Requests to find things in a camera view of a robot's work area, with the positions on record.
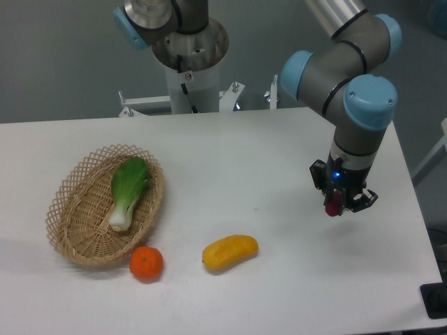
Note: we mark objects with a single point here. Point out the orange mandarin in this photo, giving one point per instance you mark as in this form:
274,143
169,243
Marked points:
146,263

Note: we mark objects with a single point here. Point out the woven wicker basket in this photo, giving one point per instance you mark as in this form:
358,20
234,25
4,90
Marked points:
77,221

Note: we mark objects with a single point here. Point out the green bok choy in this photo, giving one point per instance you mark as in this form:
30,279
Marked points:
128,184

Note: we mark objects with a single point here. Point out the yellow mango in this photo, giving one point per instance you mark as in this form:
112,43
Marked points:
229,250

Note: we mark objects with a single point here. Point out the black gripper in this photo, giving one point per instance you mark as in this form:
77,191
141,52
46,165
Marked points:
351,183

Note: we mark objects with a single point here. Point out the white frame right edge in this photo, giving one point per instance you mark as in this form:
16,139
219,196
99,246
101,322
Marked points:
434,156

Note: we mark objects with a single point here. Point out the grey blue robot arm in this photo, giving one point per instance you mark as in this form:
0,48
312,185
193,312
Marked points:
338,85

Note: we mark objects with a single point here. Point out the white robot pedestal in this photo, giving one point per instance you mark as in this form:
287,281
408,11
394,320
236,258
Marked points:
193,60

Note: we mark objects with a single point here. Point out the red sweet potato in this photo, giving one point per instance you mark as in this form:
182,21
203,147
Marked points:
334,203

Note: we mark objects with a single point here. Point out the white metal base frame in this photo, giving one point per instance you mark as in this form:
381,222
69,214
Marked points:
206,100

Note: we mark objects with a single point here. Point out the black device at table edge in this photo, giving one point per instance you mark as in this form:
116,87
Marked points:
434,299

